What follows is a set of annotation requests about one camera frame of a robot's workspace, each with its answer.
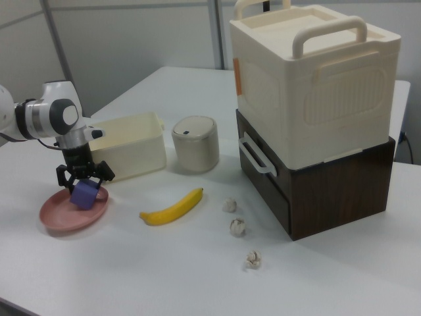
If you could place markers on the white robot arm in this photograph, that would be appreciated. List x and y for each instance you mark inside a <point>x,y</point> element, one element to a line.
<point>42,115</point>

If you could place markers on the purple cube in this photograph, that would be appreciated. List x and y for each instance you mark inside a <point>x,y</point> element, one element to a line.
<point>84,197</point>

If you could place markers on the dark wood drawer cabinet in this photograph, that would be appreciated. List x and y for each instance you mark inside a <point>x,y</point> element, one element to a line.
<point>329,197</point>

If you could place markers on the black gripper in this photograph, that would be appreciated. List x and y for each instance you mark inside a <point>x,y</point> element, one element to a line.
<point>79,164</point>

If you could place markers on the pink plate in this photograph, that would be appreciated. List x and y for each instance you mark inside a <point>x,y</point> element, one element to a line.
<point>62,217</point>

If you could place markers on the cream open plastic container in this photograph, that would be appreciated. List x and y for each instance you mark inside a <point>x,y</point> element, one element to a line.
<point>131,154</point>

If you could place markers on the yellow banana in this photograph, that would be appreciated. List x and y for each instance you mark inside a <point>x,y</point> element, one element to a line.
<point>171,209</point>

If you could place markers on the cream lidded trash can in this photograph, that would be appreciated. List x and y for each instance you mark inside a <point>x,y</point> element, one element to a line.
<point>195,148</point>

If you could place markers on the orange tag on cream box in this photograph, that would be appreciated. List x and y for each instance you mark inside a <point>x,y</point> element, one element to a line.
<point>237,77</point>

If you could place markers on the crumpled white paper ball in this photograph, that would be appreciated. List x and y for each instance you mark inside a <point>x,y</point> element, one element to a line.
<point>253,259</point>
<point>237,226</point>
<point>229,204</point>

